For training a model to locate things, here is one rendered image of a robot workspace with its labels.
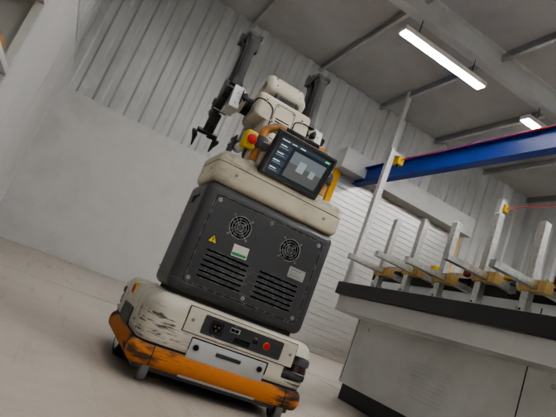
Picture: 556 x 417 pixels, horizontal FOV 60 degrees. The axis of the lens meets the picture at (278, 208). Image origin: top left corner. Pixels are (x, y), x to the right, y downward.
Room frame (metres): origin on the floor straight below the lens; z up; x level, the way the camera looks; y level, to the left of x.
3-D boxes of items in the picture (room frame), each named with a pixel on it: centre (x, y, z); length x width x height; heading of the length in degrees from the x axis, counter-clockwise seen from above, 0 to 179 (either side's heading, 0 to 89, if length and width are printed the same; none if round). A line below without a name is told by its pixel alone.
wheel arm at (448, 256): (2.08, -0.95, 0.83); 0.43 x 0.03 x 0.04; 111
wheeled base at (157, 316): (1.95, 0.09, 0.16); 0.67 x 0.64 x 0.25; 21
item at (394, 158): (3.14, -0.64, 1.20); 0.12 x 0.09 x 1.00; 111
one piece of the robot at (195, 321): (1.65, -0.05, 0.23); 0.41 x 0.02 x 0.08; 111
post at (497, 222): (2.14, -0.99, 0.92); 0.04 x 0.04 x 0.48; 21
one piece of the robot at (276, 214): (1.86, 0.06, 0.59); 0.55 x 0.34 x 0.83; 111
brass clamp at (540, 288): (1.89, -1.09, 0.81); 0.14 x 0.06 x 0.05; 21
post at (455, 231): (2.37, -0.90, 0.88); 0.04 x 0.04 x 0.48; 21
